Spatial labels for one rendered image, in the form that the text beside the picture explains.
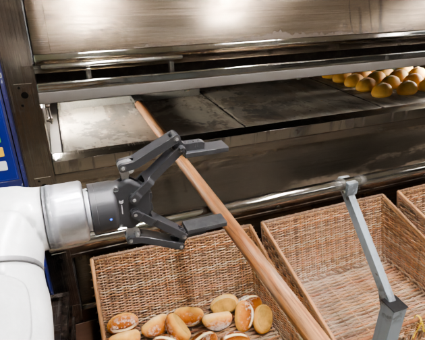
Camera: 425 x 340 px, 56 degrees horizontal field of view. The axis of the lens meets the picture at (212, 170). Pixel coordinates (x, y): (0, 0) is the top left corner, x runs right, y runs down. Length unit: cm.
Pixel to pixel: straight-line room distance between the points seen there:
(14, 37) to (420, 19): 123
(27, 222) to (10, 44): 61
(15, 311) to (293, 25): 104
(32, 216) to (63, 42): 60
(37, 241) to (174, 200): 77
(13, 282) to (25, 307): 3
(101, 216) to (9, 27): 63
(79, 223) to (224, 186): 83
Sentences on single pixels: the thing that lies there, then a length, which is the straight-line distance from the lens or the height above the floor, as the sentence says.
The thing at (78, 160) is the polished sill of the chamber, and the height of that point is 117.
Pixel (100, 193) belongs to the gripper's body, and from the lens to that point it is 58.
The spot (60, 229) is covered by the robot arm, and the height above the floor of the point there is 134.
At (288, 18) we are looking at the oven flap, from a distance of 126.
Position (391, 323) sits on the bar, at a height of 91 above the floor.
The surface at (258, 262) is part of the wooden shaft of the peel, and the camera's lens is 70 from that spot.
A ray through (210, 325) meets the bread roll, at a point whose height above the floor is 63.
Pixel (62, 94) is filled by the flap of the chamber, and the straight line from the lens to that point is 96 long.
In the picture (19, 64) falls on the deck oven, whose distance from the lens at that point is 110.
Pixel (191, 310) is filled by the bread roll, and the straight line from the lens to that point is 139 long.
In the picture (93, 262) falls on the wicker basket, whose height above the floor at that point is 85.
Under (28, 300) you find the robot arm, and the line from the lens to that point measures 51.
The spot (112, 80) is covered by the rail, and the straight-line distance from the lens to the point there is 97.
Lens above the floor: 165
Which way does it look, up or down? 27 degrees down
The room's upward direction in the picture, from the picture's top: straight up
